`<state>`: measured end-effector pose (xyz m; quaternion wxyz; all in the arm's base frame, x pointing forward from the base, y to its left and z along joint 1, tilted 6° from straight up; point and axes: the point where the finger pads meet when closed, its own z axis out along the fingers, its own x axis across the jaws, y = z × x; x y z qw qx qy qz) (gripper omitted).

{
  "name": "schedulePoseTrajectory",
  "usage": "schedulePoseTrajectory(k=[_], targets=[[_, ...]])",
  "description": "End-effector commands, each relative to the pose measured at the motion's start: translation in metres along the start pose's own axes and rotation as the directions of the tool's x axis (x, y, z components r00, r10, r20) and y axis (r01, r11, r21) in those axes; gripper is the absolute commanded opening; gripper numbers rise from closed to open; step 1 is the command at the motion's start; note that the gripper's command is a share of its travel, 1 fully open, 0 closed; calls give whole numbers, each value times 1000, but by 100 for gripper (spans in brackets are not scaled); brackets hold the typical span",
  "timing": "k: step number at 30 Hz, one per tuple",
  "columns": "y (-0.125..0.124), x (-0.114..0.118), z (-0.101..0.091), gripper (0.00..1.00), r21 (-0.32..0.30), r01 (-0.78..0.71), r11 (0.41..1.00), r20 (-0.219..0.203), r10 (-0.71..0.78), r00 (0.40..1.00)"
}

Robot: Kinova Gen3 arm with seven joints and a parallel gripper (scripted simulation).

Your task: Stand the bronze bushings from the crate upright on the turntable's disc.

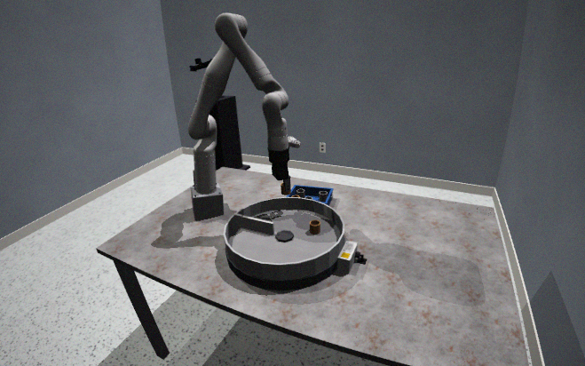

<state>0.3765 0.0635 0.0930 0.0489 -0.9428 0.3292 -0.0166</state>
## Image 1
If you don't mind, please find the blue crate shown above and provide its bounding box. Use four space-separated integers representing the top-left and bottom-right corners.
287 185 333 206

